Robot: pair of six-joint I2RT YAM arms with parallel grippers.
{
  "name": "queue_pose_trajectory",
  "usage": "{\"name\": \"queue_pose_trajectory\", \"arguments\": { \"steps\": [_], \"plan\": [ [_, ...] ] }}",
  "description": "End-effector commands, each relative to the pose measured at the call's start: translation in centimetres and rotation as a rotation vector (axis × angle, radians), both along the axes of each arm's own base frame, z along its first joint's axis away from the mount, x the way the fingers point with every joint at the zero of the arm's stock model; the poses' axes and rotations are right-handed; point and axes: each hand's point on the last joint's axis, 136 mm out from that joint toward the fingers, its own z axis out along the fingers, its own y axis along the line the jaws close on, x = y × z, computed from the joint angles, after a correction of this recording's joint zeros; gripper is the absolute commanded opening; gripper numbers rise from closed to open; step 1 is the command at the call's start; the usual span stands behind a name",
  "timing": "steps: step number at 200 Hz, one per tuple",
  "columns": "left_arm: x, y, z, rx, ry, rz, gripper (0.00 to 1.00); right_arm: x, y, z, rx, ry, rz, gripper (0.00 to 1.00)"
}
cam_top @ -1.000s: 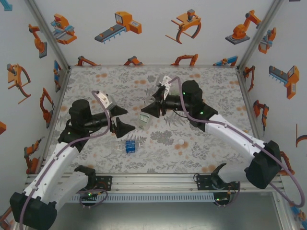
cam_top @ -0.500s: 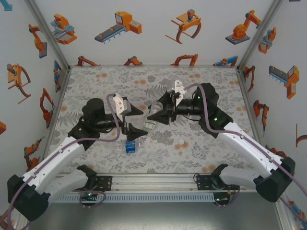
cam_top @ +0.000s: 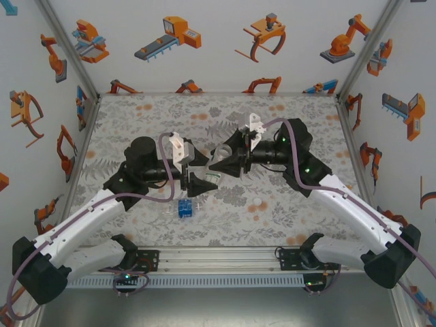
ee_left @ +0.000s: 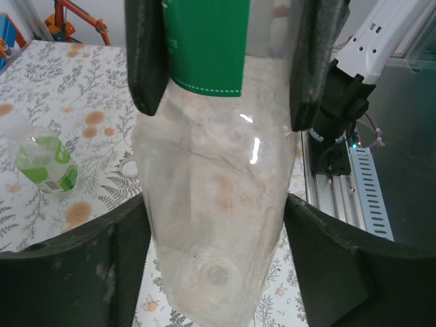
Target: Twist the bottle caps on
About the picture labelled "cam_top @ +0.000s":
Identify right controller circuit board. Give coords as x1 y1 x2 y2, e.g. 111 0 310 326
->
304 272 328 287

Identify white slotted cable tray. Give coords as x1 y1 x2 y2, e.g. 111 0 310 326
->
66 273 306 290

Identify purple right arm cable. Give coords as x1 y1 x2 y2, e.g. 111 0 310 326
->
262 118 436 317

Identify left controller circuit board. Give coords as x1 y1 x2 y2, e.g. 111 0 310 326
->
113 270 141 284

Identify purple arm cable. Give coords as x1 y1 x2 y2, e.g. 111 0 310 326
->
262 118 436 317
6 132 178 321

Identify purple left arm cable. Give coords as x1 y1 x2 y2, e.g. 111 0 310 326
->
6 132 178 321

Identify aluminium side rail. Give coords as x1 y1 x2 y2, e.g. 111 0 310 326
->
335 97 379 208
63 97 103 219

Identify slim clear bottle teal label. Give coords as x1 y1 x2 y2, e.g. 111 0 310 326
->
202 144 234 185

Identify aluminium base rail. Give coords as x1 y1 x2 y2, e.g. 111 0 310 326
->
97 245 345 274

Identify aluminium frame post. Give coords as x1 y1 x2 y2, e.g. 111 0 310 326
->
335 0 405 103
20 299 46 327
391 282 420 327
33 0 102 103

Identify clear bottle blue label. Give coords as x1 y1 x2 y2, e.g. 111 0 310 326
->
162 198 204 219

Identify floral patterned tablecloth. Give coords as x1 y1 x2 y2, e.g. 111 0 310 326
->
66 93 379 248

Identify controller circuit board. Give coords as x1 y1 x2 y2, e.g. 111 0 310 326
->
304 272 328 287
113 270 141 284

